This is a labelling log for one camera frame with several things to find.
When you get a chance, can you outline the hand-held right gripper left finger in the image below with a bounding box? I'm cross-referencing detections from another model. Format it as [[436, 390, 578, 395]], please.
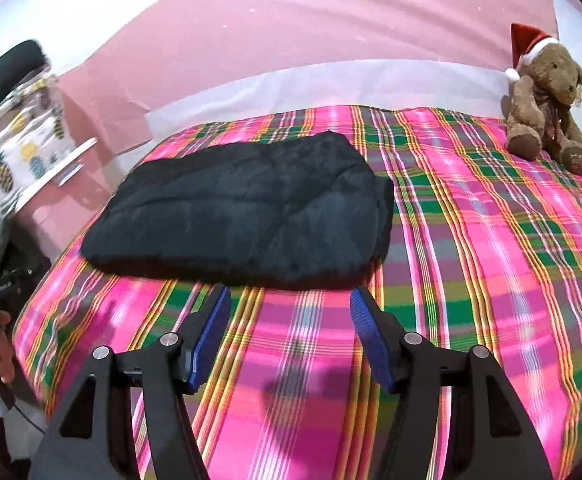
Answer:
[[28, 284, 233, 480]]

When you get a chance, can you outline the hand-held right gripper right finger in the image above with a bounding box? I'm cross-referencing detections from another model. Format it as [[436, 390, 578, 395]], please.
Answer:
[[349, 286, 554, 480]]

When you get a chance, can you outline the black puffer jacket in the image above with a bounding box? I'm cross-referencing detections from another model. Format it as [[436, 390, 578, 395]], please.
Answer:
[[80, 131, 395, 291]]

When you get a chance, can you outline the pink plaid blanket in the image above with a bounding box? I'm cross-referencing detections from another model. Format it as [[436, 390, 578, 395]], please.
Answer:
[[13, 105, 582, 480]]

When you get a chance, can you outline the pineapple print bag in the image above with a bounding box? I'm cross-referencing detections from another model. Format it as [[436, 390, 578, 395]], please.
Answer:
[[0, 72, 79, 218]]

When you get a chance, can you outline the black cushion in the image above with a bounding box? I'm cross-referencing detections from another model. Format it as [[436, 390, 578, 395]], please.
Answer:
[[0, 40, 52, 121]]

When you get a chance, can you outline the brown teddy bear santa hat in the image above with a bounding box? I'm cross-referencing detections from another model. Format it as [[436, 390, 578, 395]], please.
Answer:
[[501, 22, 582, 176]]

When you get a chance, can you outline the black cable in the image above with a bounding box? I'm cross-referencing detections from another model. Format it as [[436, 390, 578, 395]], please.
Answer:
[[13, 400, 48, 436]]

